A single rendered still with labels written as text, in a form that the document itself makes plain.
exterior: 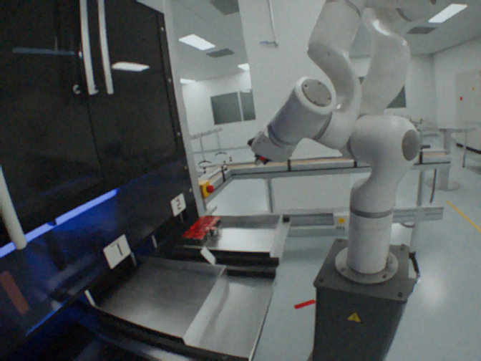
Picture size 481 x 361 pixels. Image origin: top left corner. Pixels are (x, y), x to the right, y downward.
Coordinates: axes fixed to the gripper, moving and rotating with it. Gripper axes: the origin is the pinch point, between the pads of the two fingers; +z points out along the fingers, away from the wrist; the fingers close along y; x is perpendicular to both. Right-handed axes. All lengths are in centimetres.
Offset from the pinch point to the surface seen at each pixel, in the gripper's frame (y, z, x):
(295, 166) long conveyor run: 40, 80, 42
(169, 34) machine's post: -50, 9, 43
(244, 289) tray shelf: 6.0, 2.0, -37.1
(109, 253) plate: -31, 4, -40
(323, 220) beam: 77, 92, 16
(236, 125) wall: 11, 727, 450
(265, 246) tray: 12.8, 16.1, -22.8
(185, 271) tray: -9.9, 15.9, -38.5
